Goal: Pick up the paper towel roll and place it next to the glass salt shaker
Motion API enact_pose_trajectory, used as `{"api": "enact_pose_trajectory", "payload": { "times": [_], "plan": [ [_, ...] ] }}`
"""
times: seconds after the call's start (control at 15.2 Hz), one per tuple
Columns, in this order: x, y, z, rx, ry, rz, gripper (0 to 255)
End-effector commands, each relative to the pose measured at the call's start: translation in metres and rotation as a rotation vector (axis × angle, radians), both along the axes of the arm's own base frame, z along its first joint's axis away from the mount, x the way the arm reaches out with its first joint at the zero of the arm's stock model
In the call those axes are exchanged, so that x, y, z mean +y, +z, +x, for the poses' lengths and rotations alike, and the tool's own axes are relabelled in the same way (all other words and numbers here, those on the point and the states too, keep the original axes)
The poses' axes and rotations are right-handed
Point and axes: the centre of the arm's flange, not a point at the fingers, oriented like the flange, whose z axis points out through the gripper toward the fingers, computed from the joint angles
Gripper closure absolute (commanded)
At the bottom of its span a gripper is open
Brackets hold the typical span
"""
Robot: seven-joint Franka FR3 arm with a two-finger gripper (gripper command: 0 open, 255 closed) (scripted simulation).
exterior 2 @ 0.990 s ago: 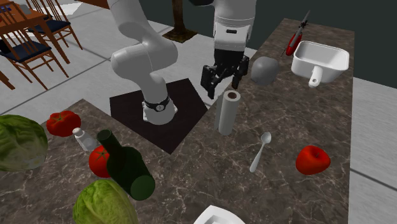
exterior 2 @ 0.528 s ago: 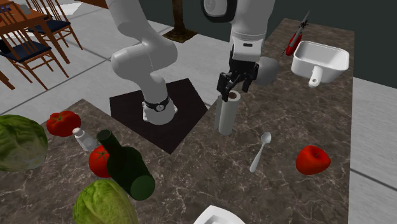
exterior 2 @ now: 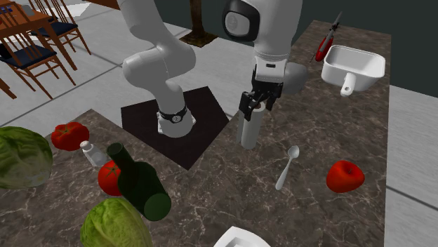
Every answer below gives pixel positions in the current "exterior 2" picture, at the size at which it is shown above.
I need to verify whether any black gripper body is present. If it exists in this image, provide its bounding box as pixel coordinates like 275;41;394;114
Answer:
251;67;284;101

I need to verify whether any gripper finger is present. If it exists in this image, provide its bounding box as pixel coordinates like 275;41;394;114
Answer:
238;91;265;122
265;91;284;112

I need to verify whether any white paper towel roll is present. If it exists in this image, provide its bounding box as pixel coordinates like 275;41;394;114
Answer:
235;100;266;151

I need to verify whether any dark robot stand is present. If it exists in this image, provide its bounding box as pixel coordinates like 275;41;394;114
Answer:
120;86;230;171

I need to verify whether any white spoon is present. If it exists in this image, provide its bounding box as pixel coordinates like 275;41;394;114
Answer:
274;145;301;192

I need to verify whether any red and grey tool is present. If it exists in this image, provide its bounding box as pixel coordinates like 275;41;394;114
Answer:
309;11;343;64

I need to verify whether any red apple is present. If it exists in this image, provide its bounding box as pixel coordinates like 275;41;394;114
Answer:
325;159;366;194

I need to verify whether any dark green bottle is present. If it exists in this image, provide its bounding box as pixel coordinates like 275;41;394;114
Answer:
105;142;173;222

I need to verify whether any white plate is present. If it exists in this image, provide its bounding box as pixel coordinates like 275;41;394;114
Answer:
213;225;272;247

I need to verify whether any red tomato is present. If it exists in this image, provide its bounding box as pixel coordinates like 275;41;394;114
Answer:
97;159;124;197
50;121;91;152

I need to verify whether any glass salt shaker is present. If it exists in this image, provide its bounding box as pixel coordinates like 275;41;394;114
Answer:
79;140;110;168

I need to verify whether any green lettuce head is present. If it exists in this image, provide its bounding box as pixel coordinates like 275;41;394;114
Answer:
0;126;54;190
79;197;154;247

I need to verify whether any wooden chair blue cushion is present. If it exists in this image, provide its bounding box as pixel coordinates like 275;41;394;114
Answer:
27;0;93;56
0;2;77;100

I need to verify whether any wooden dining table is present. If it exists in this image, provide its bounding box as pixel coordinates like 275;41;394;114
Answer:
0;0;79;72

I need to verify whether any white square pan with handle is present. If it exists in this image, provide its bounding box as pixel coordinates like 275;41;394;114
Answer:
320;44;387;98

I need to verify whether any brown wooden post with base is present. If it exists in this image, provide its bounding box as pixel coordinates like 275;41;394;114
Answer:
178;0;219;48

